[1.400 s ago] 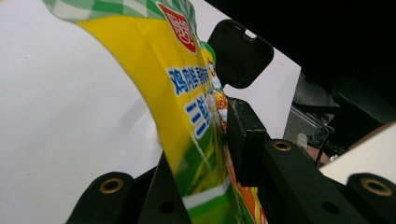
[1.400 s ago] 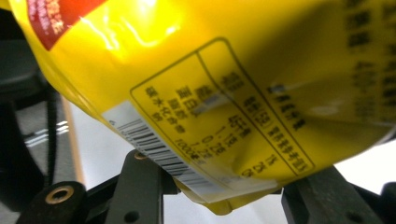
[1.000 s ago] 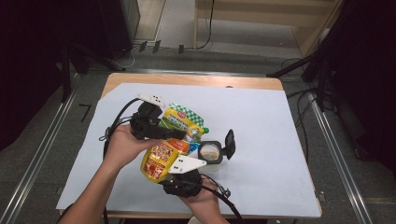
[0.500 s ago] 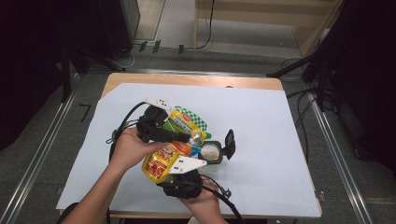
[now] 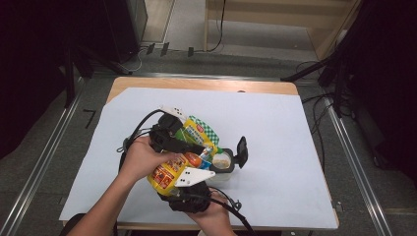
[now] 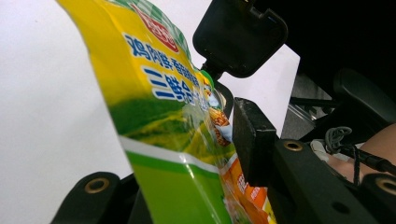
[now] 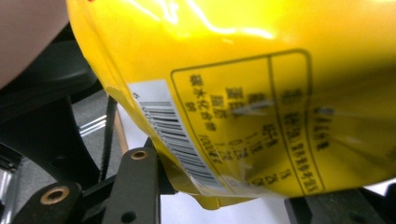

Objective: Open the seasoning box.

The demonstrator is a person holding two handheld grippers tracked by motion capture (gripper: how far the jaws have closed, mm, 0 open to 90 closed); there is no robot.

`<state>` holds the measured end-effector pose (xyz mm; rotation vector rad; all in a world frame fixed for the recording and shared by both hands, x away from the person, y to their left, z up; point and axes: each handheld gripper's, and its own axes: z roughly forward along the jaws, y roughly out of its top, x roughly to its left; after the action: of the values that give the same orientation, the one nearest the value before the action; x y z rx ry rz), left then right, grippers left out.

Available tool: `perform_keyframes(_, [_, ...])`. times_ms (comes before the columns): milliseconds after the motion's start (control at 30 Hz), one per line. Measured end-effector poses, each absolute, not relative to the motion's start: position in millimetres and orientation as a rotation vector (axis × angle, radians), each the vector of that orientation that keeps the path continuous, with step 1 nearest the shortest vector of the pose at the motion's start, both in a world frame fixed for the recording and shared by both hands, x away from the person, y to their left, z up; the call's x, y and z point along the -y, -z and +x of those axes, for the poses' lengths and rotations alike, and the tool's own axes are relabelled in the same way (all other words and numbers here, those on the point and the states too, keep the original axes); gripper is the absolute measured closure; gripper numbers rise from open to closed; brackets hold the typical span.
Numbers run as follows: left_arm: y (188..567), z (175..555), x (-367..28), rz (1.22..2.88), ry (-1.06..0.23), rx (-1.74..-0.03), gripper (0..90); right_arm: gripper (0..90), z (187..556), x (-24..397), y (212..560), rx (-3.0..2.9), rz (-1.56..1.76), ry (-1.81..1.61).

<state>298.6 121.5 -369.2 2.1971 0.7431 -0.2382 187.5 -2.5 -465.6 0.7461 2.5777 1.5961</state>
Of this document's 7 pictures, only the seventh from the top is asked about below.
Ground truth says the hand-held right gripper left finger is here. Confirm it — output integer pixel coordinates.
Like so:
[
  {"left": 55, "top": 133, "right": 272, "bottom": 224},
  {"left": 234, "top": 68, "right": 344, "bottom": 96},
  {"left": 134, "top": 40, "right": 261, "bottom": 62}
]
[{"left": 102, "top": 138, "right": 177, "bottom": 224}]

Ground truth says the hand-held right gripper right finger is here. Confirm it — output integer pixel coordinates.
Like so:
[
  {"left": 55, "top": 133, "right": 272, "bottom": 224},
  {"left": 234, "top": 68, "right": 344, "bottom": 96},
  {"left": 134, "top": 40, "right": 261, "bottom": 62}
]
[{"left": 284, "top": 188, "right": 396, "bottom": 224}]

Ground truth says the white paper sheet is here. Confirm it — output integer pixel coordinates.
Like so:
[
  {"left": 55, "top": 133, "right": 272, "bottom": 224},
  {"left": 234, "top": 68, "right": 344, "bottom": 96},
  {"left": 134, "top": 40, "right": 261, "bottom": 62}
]
[{"left": 116, "top": 104, "right": 396, "bottom": 224}]

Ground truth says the metal floor rail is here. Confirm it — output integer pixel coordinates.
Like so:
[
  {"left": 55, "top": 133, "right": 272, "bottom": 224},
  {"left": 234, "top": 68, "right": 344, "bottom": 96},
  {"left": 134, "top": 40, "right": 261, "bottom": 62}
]
[{"left": 78, "top": 114, "right": 107, "bottom": 138}]

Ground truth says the yellow green seasoning pouch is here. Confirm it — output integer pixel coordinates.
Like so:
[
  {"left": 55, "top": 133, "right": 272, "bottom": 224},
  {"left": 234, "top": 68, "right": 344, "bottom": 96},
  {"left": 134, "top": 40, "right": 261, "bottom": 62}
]
[{"left": 65, "top": 0, "right": 396, "bottom": 211}]

